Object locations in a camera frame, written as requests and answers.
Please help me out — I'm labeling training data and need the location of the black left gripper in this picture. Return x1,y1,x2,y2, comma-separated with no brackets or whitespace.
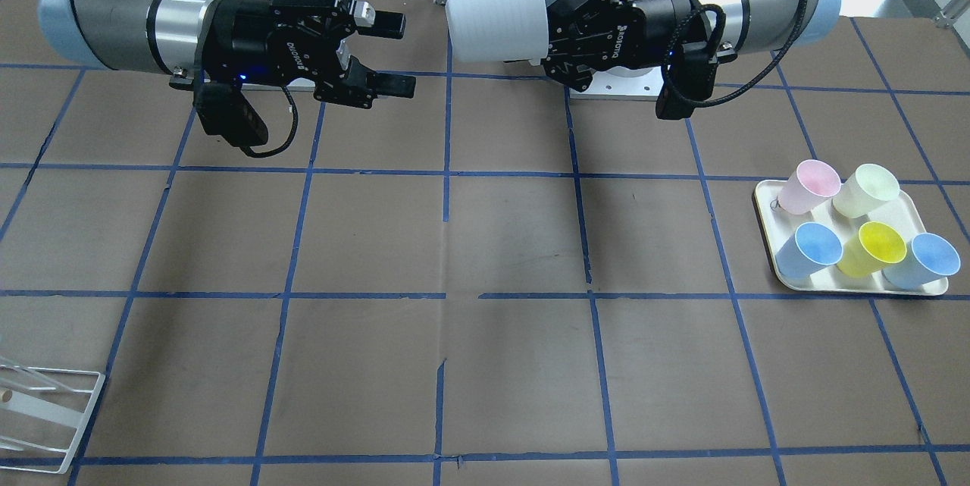
543,0,699,92

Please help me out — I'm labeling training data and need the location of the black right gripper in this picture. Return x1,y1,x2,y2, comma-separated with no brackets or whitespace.
201,0,417,109

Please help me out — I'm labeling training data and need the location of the white ikea cup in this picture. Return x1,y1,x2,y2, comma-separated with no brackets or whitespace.
446,0,549,62

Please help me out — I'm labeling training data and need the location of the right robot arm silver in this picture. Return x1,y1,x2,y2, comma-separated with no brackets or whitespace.
38,0,415,113

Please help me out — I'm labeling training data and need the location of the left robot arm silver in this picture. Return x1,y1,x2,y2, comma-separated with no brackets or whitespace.
540,0,841,105

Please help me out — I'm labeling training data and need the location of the blue cup near pink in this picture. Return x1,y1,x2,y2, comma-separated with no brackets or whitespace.
774,222,844,279

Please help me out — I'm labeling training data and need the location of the pale green cup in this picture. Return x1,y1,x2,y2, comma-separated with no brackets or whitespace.
831,162,900,219

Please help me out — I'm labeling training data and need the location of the yellow cup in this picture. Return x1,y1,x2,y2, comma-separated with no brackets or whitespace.
836,222,908,278

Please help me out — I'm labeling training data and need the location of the blue cup at tray edge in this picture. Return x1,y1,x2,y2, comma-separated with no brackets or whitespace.
882,233,962,290

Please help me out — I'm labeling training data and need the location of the cream plastic tray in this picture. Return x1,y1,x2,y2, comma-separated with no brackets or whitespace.
752,179,950,297

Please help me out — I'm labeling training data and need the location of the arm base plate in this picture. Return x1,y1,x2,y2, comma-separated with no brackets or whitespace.
569,67,664,102

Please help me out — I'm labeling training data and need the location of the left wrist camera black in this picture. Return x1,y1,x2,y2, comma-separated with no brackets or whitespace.
655,42,718,120

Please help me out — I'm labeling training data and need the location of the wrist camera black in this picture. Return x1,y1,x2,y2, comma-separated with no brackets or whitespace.
193,81,269,148
655,42,718,120

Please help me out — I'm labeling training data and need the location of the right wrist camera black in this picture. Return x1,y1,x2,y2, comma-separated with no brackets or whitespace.
193,81,269,148

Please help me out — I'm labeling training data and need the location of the white wire cup rack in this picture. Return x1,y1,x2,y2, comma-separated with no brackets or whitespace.
1,357,106,475

